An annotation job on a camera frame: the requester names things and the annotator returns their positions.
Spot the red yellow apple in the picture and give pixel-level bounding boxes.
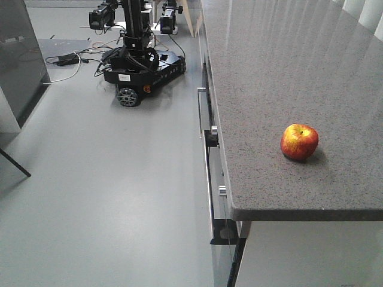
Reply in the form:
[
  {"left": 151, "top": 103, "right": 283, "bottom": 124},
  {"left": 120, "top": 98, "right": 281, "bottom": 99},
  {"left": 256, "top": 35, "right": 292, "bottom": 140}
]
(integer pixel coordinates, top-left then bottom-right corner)
[{"left": 280, "top": 124, "right": 319, "bottom": 161}]

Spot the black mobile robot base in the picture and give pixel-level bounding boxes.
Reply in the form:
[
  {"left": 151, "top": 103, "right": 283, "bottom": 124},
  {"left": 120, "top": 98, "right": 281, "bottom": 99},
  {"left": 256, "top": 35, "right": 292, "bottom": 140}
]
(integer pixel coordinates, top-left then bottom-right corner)
[{"left": 89, "top": 1, "right": 186, "bottom": 107}]

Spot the grey stone kitchen counter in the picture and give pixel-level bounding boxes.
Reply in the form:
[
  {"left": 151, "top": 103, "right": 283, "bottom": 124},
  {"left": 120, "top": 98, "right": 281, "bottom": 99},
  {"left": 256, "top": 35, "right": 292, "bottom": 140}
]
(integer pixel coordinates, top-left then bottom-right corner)
[{"left": 196, "top": 0, "right": 383, "bottom": 287}]

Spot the dark grey cabinet left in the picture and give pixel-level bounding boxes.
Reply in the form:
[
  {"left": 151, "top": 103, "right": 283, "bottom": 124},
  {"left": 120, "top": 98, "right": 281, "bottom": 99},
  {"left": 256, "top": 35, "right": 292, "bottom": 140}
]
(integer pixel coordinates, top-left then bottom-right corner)
[{"left": 1, "top": 1, "right": 50, "bottom": 130}]

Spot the black power adapter with cables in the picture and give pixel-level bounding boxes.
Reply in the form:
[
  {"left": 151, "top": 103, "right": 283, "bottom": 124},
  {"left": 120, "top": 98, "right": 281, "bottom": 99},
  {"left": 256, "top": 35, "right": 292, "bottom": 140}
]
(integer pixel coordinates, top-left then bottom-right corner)
[{"left": 43, "top": 51, "right": 89, "bottom": 85}]

